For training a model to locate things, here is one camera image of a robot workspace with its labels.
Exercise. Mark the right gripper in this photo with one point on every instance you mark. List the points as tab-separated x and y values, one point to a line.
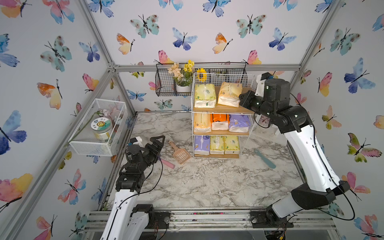
248	104

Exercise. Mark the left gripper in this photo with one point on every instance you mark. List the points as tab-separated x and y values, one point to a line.
156	150

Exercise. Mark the orange-yellow tissue pack top shelf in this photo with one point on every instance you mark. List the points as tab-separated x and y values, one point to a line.
229	94

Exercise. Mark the orange tissue pack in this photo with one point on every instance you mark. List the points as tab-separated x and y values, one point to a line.
220	122

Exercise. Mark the green tissue pack top shelf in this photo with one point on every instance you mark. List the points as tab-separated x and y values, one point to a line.
205	96

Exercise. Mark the yellow tissue pack shelf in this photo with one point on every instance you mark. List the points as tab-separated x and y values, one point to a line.
202	123

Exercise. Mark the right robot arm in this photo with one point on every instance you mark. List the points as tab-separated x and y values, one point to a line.
322	185

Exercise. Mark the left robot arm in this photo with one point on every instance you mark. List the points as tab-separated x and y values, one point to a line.
127	195

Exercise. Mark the purple tissue pack middle shelf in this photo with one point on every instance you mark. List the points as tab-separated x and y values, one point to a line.
239	123

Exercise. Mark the green tissue pack bottom right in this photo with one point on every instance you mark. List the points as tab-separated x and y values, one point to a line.
232	145

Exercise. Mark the green tissue pack bottom middle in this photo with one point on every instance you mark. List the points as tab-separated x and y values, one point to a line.
217	145

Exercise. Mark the purple pink garden fork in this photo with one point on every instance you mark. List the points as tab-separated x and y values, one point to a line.
168	164

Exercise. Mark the yellow sunflower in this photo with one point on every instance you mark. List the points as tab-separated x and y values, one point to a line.
202	75

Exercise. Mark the white pot with flowers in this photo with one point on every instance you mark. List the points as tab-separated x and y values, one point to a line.
183	77

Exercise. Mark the teal spatula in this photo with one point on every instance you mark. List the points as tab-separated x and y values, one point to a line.
268	162

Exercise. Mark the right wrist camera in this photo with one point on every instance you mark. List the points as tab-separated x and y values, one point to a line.
261	83

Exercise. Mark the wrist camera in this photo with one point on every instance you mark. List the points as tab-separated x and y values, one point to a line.
261	83
136	141

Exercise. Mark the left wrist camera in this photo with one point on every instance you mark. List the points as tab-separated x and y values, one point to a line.
136	141

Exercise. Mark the white wire shelf rack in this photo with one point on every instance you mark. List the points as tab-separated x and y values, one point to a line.
221	109

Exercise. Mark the white mesh wall basket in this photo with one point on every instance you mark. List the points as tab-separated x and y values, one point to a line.
83	140

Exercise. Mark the black wire wall basket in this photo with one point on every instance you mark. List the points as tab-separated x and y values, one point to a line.
217	73

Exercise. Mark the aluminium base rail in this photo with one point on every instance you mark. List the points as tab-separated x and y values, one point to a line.
319	225

